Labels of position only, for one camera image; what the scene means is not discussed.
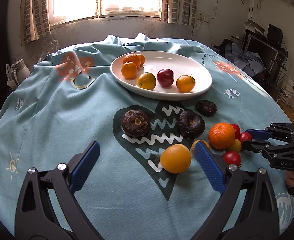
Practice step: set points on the light blue printed tablecloth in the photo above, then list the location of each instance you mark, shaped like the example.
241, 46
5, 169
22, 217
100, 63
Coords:
71, 99

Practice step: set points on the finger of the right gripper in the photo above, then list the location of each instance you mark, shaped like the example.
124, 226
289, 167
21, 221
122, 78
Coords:
269, 131
265, 148

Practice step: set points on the small yellow-brown fruit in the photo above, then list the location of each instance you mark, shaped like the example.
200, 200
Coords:
236, 146

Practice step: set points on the large yellow-orange orange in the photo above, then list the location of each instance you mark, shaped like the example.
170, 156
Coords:
176, 159

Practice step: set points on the small orange tangerine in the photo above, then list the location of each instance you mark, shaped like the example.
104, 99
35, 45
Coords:
129, 70

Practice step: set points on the wall socket with cable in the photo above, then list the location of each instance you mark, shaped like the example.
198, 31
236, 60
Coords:
201, 18

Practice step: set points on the right hand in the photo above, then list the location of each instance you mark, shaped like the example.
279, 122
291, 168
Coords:
289, 178

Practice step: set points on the clothes pile on chair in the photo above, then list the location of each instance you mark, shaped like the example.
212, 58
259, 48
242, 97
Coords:
249, 62

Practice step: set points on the dark red plum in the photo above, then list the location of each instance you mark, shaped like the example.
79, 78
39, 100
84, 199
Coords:
165, 77

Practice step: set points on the left checked curtain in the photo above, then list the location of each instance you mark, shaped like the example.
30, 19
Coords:
34, 20

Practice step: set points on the red tomato front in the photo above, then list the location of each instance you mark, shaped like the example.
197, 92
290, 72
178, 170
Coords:
232, 157

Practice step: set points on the yellow lemon on plate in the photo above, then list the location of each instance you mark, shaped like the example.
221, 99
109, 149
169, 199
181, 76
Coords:
146, 81

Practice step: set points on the checked curtain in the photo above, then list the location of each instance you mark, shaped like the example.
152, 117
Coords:
182, 12
34, 20

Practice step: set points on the red tomato back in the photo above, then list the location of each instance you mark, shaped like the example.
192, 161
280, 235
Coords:
237, 130

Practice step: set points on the large rough orange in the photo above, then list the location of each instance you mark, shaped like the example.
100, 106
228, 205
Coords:
221, 136

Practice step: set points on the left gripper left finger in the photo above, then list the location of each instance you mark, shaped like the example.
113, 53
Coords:
47, 207

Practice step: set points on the orange tangerine on plate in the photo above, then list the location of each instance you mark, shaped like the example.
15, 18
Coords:
133, 58

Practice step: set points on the small orange kumquat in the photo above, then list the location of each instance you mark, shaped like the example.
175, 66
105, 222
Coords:
142, 59

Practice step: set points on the black monitor shelf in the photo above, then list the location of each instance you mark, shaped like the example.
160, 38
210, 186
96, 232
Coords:
270, 49

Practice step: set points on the right checked curtain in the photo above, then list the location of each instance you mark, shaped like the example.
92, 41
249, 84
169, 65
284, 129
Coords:
182, 12

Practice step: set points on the small red tomato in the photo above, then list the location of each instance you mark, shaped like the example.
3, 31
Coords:
244, 136

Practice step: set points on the white kettle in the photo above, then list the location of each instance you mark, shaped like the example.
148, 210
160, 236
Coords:
16, 73

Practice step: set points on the white oval plate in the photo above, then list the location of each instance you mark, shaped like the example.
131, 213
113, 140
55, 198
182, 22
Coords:
158, 60

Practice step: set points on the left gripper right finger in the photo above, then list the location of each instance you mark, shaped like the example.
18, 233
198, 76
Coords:
246, 208

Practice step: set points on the yellow-orange round fruit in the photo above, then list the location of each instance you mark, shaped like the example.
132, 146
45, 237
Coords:
185, 83

